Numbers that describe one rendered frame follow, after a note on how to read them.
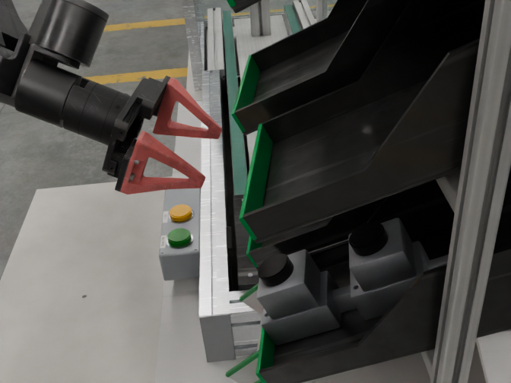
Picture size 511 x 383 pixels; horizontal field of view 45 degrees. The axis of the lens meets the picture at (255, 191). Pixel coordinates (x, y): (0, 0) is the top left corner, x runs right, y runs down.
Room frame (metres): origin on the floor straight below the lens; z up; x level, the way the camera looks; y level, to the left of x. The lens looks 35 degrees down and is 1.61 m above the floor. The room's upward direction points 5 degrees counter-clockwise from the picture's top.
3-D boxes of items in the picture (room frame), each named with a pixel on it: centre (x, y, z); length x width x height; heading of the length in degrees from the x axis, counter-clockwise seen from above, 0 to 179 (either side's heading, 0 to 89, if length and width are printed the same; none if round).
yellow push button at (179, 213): (0.88, 0.14, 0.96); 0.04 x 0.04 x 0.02
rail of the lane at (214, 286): (1.08, 0.08, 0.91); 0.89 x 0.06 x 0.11; 1
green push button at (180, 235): (0.81, 0.14, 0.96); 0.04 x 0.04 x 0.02
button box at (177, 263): (0.88, 0.14, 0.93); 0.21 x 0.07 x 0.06; 1
